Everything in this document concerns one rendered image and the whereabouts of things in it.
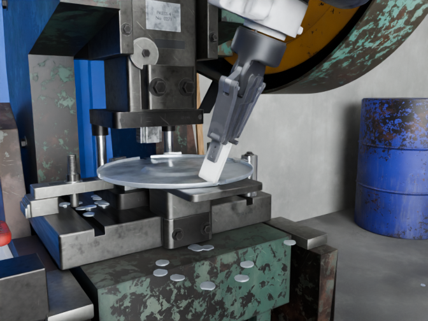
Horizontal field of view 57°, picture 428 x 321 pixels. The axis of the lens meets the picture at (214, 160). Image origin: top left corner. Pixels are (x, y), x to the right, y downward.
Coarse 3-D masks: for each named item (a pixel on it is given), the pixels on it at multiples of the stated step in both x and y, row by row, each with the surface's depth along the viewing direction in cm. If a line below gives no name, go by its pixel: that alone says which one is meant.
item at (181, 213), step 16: (160, 192) 70; (176, 192) 61; (192, 192) 58; (208, 192) 58; (224, 192) 60; (240, 192) 62; (160, 208) 71; (176, 208) 70; (192, 208) 72; (208, 208) 74; (176, 224) 70; (192, 224) 72; (208, 224) 74; (176, 240) 70; (192, 240) 73
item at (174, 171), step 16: (128, 160) 84; (144, 160) 84; (160, 160) 84; (176, 160) 84; (192, 160) 84; (240, 160) 81; (128, 176) 68; (144, 176) 68; (160, 176) 68; (176, 176) 68; (192, 176) 68; (224, 176) 68; (240, 176) 66
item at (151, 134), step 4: (136, 128) 83; (140, 128) 81; (144, 128) 82; (148, 128) 81; (152, 128) 82; (156, 128) 82; (160, 128) 84; (136, 132) 83; (140, 132) 81; (144, 132) 82; (148, 132) 81; (152, 132) 82; (156, 132) 82; (160, 132) 84; (136, 136) 83; (140, 136) 82; (144, 136) 82; (148, 136) 82; (152, 136) 82; (156, 136) 82; (160, 136) 84; (136, 140) 83; (140, 140) 82; (144, 140) 82; (148, 140) 82; (152, 140) 82; (156, 140) 83; (160, 140) 84
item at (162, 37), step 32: (160, 0) 72; (192, 0) 76; (160, 32) 73; (192, 32) 77; (128, 64) 71; (160, 64) 74; (192, 64) 78; (128, 96) 72; (160, 96) 72; (192, 96) 76
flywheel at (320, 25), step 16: (304, 16) 92; (320, 16) 88; (336, 16) 81; (352, 16) 78; (304, 32) 88; (320, 32) 84; (336, 32) 81; (288, 48) 93; (304, 48) 89; (320, 48) 85; (288, 64) 93; (304, 64) 91
